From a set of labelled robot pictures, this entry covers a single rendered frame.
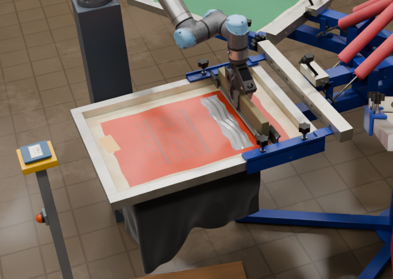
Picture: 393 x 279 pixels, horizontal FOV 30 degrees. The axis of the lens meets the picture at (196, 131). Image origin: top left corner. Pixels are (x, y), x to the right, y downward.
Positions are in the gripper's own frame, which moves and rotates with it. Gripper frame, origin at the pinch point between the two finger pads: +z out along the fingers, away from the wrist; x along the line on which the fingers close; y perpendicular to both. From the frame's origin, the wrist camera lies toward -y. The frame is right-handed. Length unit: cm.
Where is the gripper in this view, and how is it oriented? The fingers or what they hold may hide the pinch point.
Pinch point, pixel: (242, 104)
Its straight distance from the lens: 275.6
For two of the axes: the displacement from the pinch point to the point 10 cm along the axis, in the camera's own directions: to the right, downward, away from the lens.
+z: 0.7, 7.9, 6.0
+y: -3.6, -5.4, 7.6
